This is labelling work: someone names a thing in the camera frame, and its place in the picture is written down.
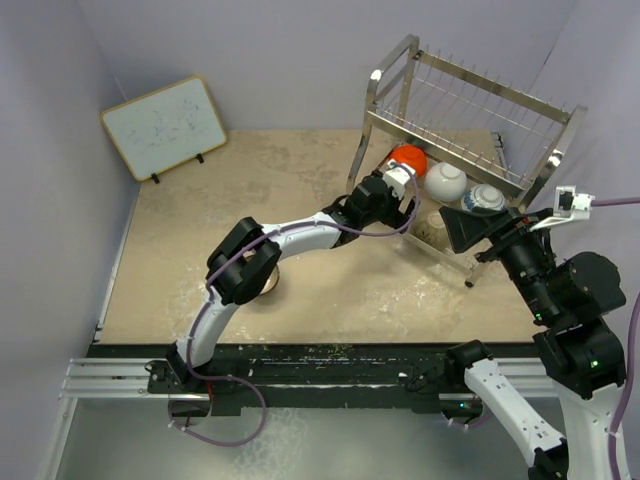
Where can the small whiteboard with wooden frame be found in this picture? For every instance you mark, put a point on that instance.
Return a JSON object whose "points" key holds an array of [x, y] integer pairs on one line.
{"points": [[165, 128]]}

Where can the black table edge rail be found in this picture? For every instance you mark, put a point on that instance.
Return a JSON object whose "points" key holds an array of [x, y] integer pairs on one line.
{"points": [[407, 376]]}

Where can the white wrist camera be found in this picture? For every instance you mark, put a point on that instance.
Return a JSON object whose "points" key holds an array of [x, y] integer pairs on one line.
{"points": [[570, 206], [397, 176]]}

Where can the orange bowl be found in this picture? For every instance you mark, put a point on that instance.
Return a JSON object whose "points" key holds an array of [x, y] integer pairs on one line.
{"points": [[412, 157]]}

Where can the stainless steel dish rack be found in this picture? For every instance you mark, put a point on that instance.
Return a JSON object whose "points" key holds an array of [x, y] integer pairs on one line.
{"points": [[496, 134]]}

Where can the black glossy bowl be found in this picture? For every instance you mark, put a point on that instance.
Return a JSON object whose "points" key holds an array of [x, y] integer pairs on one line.
{"points": [[431, 229]]}

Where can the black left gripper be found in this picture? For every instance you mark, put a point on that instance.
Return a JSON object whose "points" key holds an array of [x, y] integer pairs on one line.
{"points": [[397, 219]]}

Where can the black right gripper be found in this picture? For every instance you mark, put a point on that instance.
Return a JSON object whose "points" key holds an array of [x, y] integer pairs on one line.
{"points": [[465, 228]]}

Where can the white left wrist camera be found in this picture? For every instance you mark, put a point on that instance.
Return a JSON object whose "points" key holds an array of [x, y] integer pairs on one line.
{"points": [[397, 176]]}

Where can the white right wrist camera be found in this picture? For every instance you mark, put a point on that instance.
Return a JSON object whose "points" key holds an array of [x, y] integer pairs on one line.
{"points": [[570, 206]]}

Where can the beige bowl with dark rim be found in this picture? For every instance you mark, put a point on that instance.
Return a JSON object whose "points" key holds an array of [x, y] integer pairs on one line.
{"points": [[271, 282]]}

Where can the aluminium frame rail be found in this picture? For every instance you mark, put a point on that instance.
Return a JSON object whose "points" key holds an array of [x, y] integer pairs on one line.
{"points": [[88, 379]]}

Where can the blue floral white bowl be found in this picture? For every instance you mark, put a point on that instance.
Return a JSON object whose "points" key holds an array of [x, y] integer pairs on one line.
{"points": [[483, 196]]}

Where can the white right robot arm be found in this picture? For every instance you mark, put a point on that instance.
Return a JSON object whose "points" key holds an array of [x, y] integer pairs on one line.
{"points": [[582, 356]]}

